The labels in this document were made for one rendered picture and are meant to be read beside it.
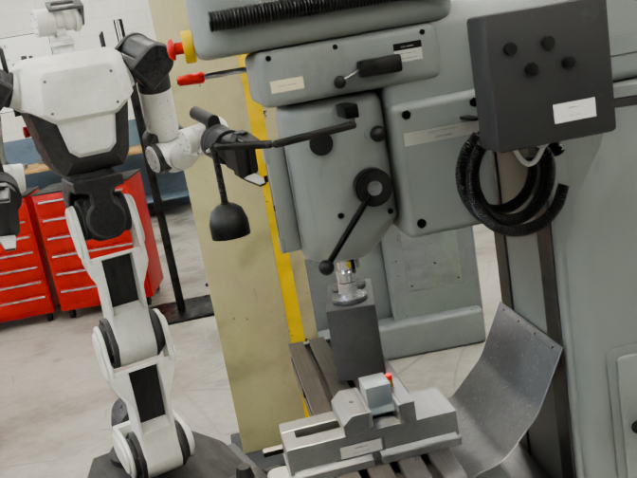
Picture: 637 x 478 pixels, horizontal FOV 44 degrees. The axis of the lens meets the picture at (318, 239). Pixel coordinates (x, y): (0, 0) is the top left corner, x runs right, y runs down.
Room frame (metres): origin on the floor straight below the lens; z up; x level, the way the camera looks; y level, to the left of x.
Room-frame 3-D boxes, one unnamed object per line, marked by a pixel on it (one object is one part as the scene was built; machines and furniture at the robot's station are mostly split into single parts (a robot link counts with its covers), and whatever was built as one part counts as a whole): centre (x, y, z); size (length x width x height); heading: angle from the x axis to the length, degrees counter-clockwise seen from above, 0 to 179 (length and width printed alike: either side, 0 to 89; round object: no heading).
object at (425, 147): (1.57, -0.25, 1.47); 0.24 x 0.19 x 0.26; 7
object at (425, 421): (1.47, -0.03, 0.97); 0.35 x 0.15 x 0.11; 98
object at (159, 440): (2.10, 0.56, 0.85); 0.20 x 0.16 x 0.48; 115
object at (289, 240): (1.53, 0.06, 1.45); 0.04 x 0.04 x 0.21; 7
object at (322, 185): (1.55, -0.06, 1.47); 0.21 x 0.19 x 0.32; 7
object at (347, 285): (1.87, -0.05, 1.14); 0.05 x 0.05 x 0.06
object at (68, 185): (2.16, 0.59, 1.41); 0.28 x 0.13 x 0.18; 25
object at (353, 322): (1.92, -0.05, 1.02); 0.22 x 0.12 x 0.20; 177
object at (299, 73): (1.55, -0.09, 1.68); 0.34 x 0.24 x 0.10; 97
